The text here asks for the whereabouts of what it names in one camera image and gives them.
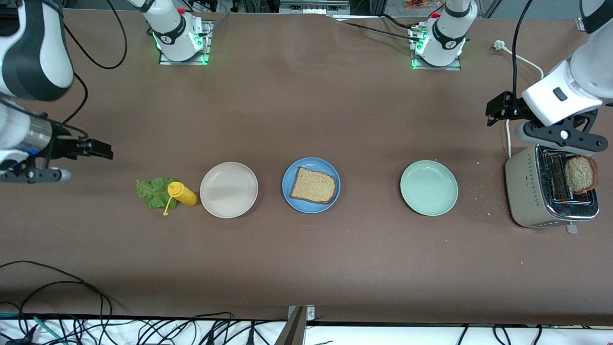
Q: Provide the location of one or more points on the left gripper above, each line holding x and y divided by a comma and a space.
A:
511, 106

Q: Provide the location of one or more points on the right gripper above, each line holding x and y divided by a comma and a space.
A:
61, 145

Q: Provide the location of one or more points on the green lettuce leaf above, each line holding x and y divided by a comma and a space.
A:
151, 191

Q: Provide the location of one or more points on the yellow squeeze bottle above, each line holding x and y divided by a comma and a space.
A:
184, 194

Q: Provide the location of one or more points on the brown bread slice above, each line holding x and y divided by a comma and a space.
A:
580, 175
313, 186

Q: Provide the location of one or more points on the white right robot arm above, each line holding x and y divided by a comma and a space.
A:
175, 33

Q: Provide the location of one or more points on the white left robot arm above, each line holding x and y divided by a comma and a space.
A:
448, 38

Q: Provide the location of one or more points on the pale green plate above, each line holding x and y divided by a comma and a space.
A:
429, 188

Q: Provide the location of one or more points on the beige plate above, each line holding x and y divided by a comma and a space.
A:
229, 190

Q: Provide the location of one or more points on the blue plate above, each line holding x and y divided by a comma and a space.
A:
311, 208

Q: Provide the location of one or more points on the beige chrome toaster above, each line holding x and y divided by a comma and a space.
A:
524, 191

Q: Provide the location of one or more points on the orange food items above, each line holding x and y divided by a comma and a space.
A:
419, 4

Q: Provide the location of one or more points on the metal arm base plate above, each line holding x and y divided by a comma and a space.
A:
436, 68
207, 48

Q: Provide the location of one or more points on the metal table bracket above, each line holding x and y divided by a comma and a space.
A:
294, 330

